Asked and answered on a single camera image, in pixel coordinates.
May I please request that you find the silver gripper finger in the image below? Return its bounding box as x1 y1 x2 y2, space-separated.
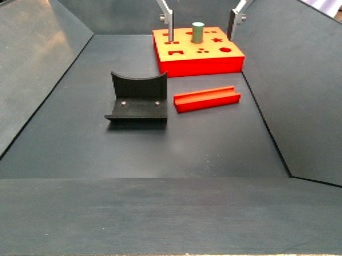
156 0 173 42
227 0 247 39

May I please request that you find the red shape-sorter block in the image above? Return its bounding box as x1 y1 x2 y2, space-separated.
152 27 244 77

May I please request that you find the green cylinder peg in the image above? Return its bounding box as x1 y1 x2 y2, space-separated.
191 21 204 44

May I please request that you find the red arch bar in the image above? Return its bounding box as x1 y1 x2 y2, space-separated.
173 86 241 113

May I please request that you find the black curved fixture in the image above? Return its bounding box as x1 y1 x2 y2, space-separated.
105 72 168 121

